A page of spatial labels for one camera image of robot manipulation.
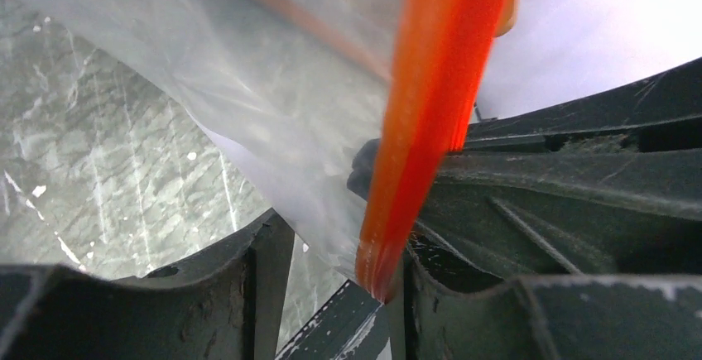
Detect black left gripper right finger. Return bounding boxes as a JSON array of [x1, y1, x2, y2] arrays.
[[346, 58, 702, 360]]

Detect clear zip bag orange zipper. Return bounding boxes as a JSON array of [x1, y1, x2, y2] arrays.
[[22, 0, 514, 301]]

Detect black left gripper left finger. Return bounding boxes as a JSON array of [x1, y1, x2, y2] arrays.
[[1, 210, 294, 359]]

